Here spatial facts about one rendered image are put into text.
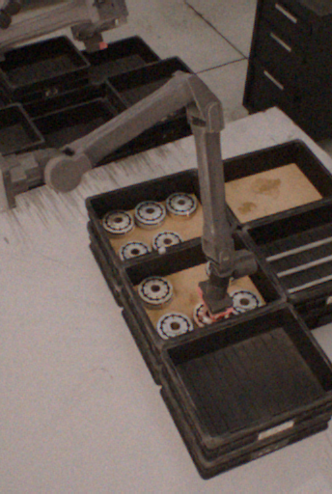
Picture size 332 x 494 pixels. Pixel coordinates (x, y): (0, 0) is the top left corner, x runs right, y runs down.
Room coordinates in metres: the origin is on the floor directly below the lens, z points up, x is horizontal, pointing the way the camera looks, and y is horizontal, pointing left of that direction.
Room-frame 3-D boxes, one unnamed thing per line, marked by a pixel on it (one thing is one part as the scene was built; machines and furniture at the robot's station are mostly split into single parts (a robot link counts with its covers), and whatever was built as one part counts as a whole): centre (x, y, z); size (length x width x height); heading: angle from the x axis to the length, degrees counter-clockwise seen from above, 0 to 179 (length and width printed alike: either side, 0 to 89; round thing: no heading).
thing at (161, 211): (1.57, 0.05, 0.86); 0.10 x 0.10 x 0.01
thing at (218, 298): (1.17, -0.15, 0.98); 0.10 x 0.07 x 0.07; 25
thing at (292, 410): (0.96, -0.24, 0.92); 0.40 x 0.30 x 0.02; 116
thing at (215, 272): (1.17, -0.16, 1.04); 0.07 x 0.06 x 0.07; 120
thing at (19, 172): (1.09, 0.32, 1.45); 0.09 x 0.08 x 0.12; 31
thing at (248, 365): (0.96, -0.24, 0.87); 0.40 x 0.30 x 0.11; 116
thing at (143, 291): (1.25, 0.02, 0.86); 0.10 x 0.10 x 0.01
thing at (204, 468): (0.96, -0.24, 0.76); 0.40 x 0.30 x 0.12; 116
